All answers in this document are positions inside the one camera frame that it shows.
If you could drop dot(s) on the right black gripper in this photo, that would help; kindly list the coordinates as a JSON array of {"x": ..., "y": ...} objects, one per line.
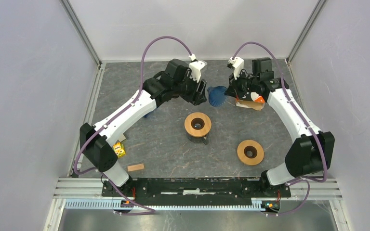
[{"x": 233, "y": 89}]

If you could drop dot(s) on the clear glass coffee server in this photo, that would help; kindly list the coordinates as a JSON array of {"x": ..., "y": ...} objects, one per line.
[{"x": 203, "y": 139}]

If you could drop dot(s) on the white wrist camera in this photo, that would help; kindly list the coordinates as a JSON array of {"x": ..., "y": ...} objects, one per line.
[
  {"x": 237, "y": 65},
  {"x": 196, "y": 66}
]

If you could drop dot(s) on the white toothed cable tray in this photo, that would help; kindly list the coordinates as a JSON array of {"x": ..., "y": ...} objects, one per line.
[{"x": 118, "y": 204}]

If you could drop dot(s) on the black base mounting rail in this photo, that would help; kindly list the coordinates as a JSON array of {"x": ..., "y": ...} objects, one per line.
[{"x": 200, "y": 191}]

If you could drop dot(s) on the wooden ring dripper holder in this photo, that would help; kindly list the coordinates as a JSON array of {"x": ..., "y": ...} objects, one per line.
[{"x": 197, "y": 124}]

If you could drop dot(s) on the yellow small juice box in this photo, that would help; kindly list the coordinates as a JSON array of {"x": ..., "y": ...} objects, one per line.
[{"x": 119, "y": 149}]

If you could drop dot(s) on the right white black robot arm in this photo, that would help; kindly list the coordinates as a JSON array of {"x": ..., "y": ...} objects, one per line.
[{"x": 310, "y": 155}]

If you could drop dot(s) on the small wooden block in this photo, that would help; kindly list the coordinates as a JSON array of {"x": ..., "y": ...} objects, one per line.
[{"x": 136, "y": 167}]

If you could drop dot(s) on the beige wooden cube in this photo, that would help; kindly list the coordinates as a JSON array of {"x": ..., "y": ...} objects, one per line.
[{"x": 121, "y": 138}]

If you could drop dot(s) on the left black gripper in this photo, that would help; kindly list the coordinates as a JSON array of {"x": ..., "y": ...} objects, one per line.
[{"x": 200, "y": 97}]

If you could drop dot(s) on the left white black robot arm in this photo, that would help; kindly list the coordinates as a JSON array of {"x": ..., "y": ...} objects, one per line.
[{"x": 96, "y": 140}]

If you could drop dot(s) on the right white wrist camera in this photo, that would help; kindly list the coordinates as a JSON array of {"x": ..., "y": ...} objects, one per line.
[{"x": 237, "y": 65}]

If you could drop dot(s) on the orange black coffee filter box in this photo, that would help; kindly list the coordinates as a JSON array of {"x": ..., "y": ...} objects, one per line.
[{"x": 251, "y": 100}]

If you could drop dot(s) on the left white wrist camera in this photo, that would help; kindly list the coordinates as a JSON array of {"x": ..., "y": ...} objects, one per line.
[{"x": 196, "y": 66}]

